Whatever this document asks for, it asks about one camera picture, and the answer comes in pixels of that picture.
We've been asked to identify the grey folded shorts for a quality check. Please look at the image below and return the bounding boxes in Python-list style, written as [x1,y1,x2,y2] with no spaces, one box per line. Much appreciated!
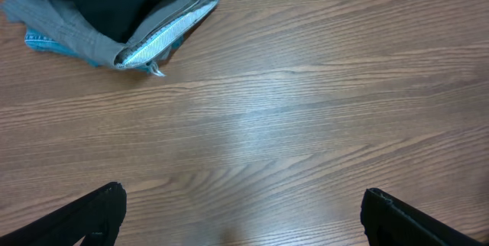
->
[2,0,220,70]

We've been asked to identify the blue denim folded garment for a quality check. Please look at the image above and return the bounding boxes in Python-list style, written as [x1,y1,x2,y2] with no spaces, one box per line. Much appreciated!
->
[24,28,184,76]

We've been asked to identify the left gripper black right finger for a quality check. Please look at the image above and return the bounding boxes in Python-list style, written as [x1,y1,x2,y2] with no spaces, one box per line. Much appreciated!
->
[360,188,484,246]

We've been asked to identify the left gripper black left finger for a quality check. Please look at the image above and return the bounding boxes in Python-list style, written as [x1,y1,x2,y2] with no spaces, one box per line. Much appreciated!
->
[1,182,127,246]

